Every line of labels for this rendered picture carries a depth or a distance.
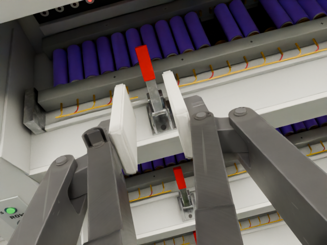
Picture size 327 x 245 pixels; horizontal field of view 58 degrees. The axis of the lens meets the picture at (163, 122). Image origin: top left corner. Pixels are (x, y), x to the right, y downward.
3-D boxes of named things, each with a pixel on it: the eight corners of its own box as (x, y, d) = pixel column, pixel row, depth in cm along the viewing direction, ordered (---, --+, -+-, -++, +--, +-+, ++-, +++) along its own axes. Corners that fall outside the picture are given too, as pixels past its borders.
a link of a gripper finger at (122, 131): (138, 174, 16) (125, 177, 17) (136, 117, 23) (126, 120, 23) (121, 129, 15) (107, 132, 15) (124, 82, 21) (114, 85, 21)
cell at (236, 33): (227, 12, 40) (244, 44, 37) (213, 16, 40) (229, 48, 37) (227, 1, 39) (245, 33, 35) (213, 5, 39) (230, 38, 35)
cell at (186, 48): (183, 24, 41) (196, 58, 37) (170, 28, 41) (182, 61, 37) (181, 13, 39) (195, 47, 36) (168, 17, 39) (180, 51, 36)
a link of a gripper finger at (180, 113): (173, 114, 15) (188, 111, 15) (161, 72, 21) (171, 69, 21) (186, 161, 16) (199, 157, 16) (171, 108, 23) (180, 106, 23)
